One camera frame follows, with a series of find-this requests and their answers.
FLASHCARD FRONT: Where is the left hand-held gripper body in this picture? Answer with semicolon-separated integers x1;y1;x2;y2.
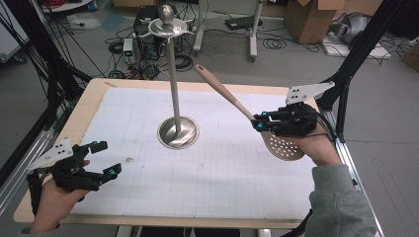
28;137;106;194

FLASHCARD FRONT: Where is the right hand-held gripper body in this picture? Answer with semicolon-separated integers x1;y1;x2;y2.
270;81;336;138

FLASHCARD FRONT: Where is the beige slotted spoon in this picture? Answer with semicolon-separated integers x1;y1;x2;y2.
194;63;306;162

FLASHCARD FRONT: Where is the metal utensil stand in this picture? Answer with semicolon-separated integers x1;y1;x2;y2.
137;4;201;150

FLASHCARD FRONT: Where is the person's right hand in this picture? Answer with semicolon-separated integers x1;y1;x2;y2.
286;132;342;168

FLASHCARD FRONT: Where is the person's left hand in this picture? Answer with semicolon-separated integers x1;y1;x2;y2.
29;159;91;235

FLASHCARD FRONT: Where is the white grid mat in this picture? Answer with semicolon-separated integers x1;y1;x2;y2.
69;86;319;221

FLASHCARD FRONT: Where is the white stand leg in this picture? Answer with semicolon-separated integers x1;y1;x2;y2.
248;0;265;63
193;0;207;57

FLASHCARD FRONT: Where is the flat black device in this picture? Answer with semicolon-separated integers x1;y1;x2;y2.
224;15;264;32

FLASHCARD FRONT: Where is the small box with green light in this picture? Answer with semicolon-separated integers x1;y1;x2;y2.
122;38;135;64

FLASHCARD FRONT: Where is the large open cardboard box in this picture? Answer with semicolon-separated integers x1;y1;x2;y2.
284;0;347;45

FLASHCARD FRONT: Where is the white flat board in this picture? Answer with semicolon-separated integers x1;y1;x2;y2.
321;34;393;60

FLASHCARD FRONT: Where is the grey rounded appliance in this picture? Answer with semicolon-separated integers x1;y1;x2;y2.
329;12;372;45

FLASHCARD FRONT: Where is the black computer tower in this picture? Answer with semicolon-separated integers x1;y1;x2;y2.
132;4;186;62

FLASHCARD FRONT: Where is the small cardboard box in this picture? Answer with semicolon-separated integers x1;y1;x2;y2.
401;39;419;72

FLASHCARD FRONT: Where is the white cabinet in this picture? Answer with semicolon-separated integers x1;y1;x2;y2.
0;0;32;64

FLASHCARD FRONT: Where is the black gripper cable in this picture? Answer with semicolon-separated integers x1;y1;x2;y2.
312;109;337;141

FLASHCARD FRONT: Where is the black strap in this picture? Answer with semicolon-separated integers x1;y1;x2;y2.
26;170;43;217

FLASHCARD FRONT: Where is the aluminium rail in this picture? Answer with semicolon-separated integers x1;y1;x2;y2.
0;126;57;215
319;108;385;237

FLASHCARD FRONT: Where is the coiled black cable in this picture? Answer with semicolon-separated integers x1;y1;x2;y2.
262;38;288;50

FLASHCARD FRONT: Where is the black frame strut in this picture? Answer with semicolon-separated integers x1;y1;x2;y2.
308;0;410;143
0;0;94;187

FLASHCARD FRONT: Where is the tangle of floor cables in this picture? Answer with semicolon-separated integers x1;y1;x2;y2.
104;25;196;81

